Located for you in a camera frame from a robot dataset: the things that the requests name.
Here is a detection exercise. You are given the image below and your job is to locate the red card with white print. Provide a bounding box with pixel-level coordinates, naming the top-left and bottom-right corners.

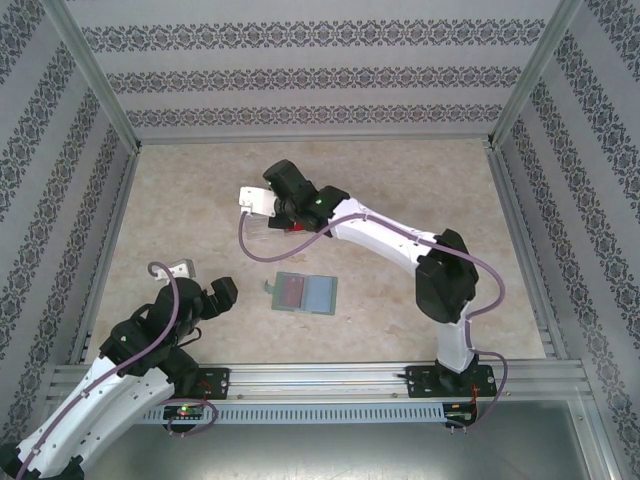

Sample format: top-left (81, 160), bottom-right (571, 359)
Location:
top-left (277, 273), bottom-right (307, 307)

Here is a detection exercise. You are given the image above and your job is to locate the mint green leather card holder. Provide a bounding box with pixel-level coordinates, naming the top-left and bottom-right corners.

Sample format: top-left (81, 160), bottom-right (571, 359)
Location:
top-left (263, 271), bottom-right (340, 317)

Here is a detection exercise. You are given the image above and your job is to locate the clear plastic organizer box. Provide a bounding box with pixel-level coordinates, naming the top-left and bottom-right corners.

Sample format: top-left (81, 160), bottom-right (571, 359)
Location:
top-left (243, 212), bottom-right (306, 245)

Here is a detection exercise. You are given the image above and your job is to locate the circuit board with green light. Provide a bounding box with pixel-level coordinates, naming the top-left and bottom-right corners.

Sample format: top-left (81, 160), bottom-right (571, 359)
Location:
top-left (163, 403), bottom-right (207, 422)

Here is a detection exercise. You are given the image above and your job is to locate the grey metal sheet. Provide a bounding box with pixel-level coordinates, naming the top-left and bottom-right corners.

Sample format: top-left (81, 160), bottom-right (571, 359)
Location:
top-left (74, 399), bottom-right (614, 480)

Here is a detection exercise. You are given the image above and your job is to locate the small dark circuit board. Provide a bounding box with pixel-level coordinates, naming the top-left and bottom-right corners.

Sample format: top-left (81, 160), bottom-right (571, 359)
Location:
top-left (445, 405), bottom-right (477, 427)

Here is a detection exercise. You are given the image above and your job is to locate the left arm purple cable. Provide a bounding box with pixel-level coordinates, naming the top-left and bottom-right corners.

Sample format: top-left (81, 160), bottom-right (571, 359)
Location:
top-left (12, 260), bottom-right (220, 480)

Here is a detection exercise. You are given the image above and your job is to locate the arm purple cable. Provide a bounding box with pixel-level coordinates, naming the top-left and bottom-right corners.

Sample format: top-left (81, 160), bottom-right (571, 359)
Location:
top-left (238, 209), bottom-right (510, 431)
top-left (12, 260), bottom-right (220, 480)

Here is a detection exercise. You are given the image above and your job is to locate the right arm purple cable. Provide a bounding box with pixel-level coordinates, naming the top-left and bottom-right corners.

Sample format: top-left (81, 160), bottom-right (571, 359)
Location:
top-left (238, 209), bottom-right (510, 431)

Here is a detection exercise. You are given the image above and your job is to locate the aluminium table side rail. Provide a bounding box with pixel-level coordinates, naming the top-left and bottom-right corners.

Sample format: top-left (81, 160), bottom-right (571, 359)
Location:
top-left (485, 141), bottom-right (557, 360)
top-left (67, 142), bottom-right (146, 369)

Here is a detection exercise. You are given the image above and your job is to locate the long aluminium base rail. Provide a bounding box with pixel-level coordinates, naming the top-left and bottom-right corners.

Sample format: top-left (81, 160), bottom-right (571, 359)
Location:
top-left (49, 363), bottom-right (587, 402)

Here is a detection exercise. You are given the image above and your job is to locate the slotted grey cable duct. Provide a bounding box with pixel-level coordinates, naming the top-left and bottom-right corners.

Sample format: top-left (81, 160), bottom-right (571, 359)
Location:
top-left (142, 402), bottom-right (446, 426)

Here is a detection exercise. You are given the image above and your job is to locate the aluminium frame post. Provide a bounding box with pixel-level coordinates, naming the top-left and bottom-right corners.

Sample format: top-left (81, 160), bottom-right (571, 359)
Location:
top-left (569, 399), bottom-right (621, 480)
top-left (485, 0), bottom-right (587, 150)
top-left (44, 0), bottom-right (146, 151)

